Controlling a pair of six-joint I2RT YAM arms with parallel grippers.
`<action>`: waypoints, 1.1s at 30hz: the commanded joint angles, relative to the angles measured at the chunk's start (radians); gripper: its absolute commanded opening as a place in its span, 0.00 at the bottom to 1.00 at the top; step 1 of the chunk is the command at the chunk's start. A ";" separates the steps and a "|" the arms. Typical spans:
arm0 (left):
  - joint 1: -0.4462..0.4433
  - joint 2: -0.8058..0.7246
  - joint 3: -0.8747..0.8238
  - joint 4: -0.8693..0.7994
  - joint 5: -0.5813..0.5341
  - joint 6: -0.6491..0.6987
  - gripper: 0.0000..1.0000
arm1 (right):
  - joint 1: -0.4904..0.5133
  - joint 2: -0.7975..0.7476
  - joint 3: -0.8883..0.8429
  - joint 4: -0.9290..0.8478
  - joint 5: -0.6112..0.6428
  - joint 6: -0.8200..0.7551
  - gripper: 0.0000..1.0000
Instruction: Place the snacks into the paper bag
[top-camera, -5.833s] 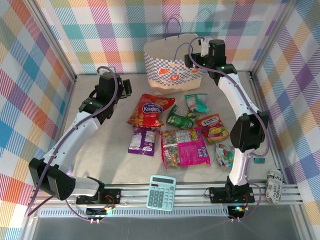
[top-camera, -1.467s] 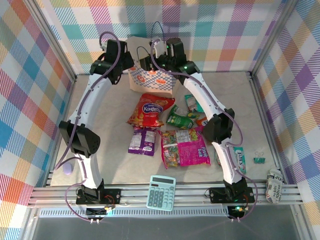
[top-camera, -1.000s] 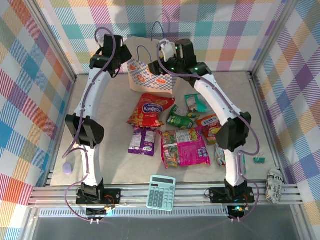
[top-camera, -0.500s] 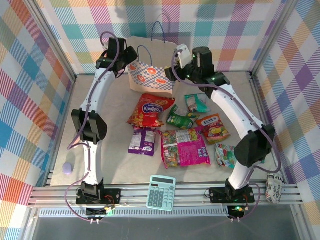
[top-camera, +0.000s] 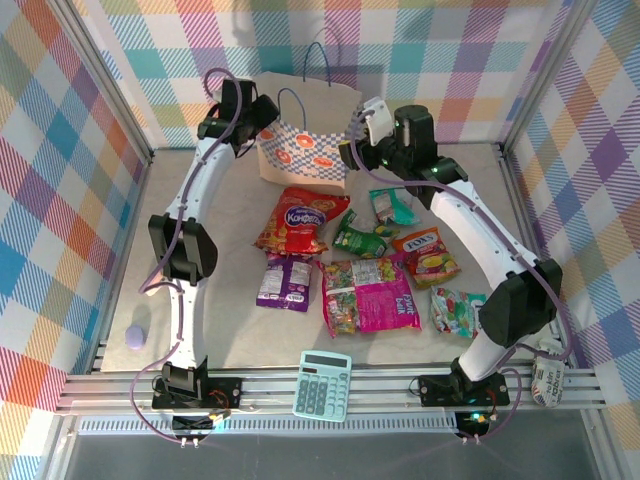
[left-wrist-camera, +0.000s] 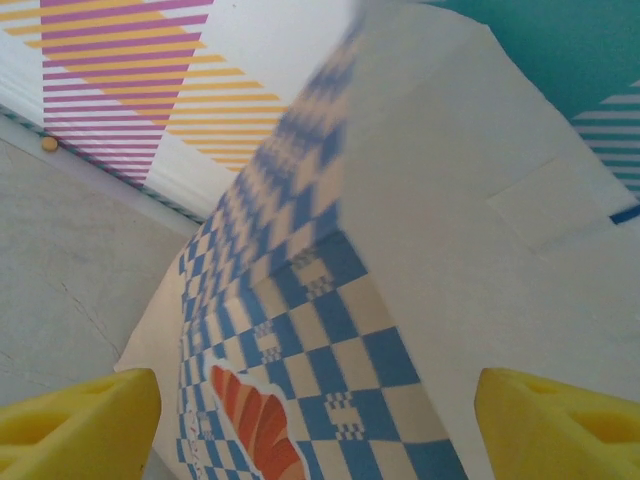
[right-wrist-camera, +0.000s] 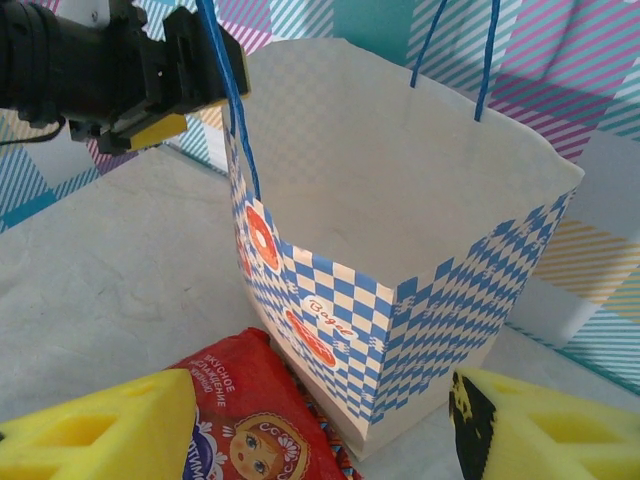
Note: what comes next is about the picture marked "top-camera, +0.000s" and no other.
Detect checkered brown paper bag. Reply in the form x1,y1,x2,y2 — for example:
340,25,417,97
257,41,362,197

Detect small teal snack bag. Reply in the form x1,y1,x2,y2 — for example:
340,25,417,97
368,187,422,226

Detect red candy snack bag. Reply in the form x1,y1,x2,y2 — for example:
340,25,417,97
253,186,351,255

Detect green snack bag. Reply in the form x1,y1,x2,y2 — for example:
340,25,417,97
332,208,401,260

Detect orange fruit candy bag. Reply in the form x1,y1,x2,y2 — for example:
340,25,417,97
391,227,462,290

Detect purple snack bag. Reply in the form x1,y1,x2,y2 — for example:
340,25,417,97
255,252,314,314

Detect large pink candy bag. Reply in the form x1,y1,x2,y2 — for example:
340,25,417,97
319,252,423,339

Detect strawberry print snack bag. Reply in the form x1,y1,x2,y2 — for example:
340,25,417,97
429,285,489,340

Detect light blue calculator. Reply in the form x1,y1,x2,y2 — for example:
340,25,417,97
291,350,354,424

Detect small lavender round object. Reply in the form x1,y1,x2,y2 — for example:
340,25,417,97
124,323,147,350

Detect black controller board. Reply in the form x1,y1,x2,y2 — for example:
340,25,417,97
171,413,225,434
455,409,492,435

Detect aluminium side rail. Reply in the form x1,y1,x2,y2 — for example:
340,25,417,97
497,142,581,371

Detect aluminium frame post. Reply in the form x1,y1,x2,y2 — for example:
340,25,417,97
44,0,155,161
498,0,600,151

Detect aluminium mounting rail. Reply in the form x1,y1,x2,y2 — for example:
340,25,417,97
54,364,609,415

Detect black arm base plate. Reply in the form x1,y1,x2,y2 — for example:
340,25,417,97
151,375,245,411
416,373,512,407

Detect slotted grey cable duct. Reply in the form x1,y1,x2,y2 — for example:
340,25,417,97
74,417,464,436

